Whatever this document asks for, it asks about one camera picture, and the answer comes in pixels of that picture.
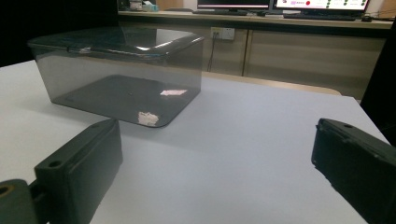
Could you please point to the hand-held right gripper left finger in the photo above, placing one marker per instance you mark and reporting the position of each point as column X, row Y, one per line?
column 81, row 168

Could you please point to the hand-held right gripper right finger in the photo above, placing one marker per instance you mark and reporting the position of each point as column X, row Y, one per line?
column 358, row 161

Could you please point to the transparent grey plastic box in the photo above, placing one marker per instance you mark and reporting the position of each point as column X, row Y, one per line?
column 93, row 81

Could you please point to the beige cabinet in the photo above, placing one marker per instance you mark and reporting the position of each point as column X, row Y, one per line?
column 311, row 59

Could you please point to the black computer mouse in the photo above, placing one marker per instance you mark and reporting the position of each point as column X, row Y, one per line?
column 367, row 19

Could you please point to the black keyboard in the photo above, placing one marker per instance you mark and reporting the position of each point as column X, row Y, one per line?
column 320, row 17
column 216, row 12

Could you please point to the dark curtain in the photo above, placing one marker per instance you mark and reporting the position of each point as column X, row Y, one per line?
column 46, row 18

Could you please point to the bright-screen computer monitor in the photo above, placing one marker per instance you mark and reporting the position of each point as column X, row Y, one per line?
column 320, row 3

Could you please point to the wooden counter top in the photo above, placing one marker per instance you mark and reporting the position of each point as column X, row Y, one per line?
column 274, row 21

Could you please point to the light blue tissue box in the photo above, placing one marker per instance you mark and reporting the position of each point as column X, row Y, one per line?
column 150, row 6

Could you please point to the wooden box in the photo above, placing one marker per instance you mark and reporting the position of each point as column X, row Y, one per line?
column 169, row 4

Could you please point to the dark-screen computer monitor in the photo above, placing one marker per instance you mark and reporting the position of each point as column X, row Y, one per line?
column 233, row 3

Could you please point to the white wall socket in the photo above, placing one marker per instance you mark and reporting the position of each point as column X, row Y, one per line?
column 223, row 33

